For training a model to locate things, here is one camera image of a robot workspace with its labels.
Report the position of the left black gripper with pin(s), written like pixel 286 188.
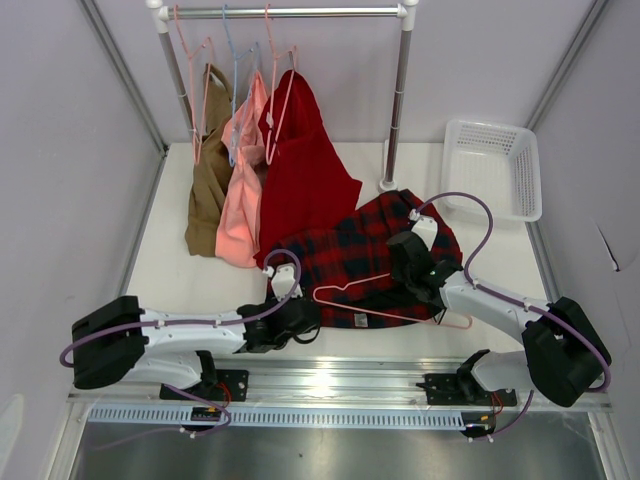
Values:
pixel 288 301

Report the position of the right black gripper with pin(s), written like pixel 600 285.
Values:
pixel 397 273

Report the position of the red plaid skirt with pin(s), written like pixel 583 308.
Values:
pixel 354 249

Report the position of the pink wire hanger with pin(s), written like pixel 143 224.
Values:
pixel 316 291

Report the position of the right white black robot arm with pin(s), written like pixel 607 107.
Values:
pixel 562 357

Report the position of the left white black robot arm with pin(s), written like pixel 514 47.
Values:
pixel 123 342

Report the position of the pink skirt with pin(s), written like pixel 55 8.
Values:
pixel 237 238

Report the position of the solid red skirt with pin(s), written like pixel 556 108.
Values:
pixel 307 185

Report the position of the brown skirt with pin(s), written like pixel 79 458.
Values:
pixel 211 176

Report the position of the pink hanger far left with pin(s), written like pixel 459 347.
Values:
pixel 199 54

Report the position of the pink hanger holding red skirt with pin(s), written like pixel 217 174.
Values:
pixel 277 85

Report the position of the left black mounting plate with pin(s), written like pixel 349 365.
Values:
pixel 221 386

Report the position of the black mounting plate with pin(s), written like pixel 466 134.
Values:
pixel 221 386
pixel 451 389

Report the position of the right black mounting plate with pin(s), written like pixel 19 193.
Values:
pixel 451 389

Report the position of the white plastic basket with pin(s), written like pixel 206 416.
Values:
pixel 496 163

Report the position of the metal clothes rack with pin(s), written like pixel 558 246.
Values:
pixel 404 11

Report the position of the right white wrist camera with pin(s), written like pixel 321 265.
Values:
pixel 425 227

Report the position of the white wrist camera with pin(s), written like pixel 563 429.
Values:
pixel 425 227
pixel 283 280

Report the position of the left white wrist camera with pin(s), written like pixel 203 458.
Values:
pixel 283 280

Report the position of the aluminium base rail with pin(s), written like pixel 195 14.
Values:
pixel 308 393

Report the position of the blue wire hanger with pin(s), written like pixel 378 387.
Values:
pixel 238 56

